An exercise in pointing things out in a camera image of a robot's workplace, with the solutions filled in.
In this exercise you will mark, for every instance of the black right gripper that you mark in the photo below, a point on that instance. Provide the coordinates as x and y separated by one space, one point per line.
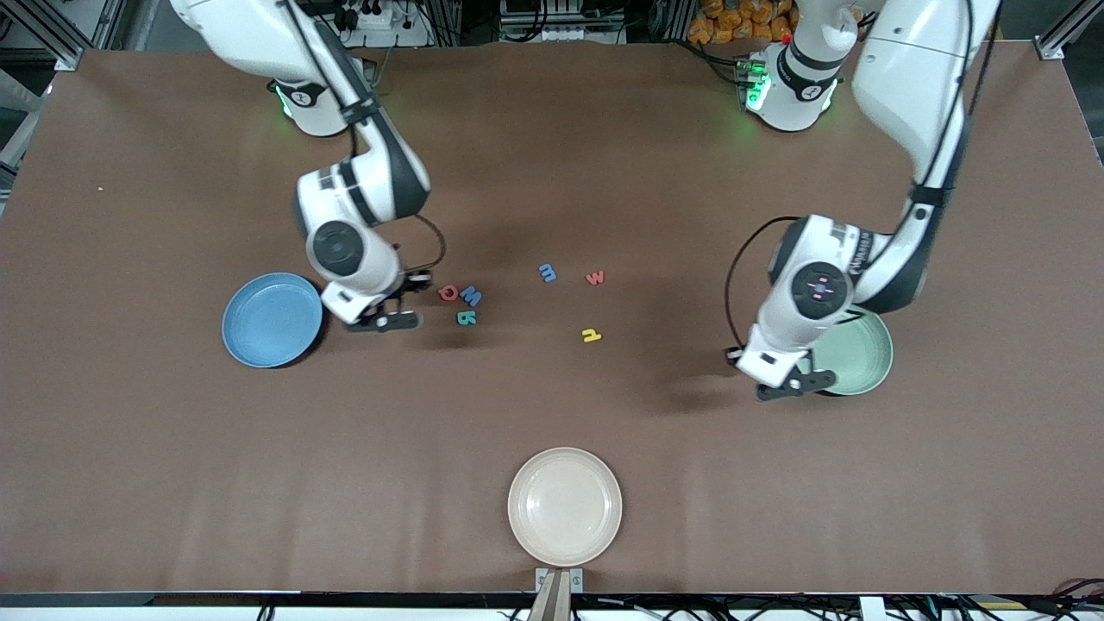
412 281

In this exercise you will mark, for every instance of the red letter Q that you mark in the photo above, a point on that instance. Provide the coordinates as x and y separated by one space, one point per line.
441 292

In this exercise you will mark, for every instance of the teal letter R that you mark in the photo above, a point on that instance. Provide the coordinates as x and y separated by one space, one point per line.
462 317

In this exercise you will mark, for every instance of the blue uppercase letter W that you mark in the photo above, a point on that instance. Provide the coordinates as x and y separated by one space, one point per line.
471 297

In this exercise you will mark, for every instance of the blue lowercase letter m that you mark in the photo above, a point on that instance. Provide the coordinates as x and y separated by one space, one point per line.
548 273

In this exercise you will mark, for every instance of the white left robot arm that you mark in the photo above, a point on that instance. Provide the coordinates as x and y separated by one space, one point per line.
906 69

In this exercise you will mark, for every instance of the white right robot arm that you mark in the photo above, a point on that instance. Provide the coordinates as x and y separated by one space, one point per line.
354 250

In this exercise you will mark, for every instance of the green plate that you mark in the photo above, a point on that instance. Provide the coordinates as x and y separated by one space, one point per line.
862 354

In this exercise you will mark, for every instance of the blue plate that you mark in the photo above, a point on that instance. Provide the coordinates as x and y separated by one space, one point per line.
272 321

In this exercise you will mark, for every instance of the beige plate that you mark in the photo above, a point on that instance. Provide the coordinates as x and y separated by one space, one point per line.
565 507

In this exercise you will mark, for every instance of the small white box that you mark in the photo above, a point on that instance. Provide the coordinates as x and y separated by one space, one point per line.
872 609

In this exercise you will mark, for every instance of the white power strip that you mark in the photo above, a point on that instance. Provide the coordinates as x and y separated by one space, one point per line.
388 19

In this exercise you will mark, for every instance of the white electronics box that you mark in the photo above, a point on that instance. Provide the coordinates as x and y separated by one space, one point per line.
561 17

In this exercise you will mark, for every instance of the bag of orange items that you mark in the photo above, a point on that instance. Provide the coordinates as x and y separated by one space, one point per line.
733 21

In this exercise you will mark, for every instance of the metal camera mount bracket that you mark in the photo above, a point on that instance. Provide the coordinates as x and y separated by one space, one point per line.
559 580

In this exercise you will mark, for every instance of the aluminium frame profile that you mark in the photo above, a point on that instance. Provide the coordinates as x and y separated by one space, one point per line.
78 34
1065 30

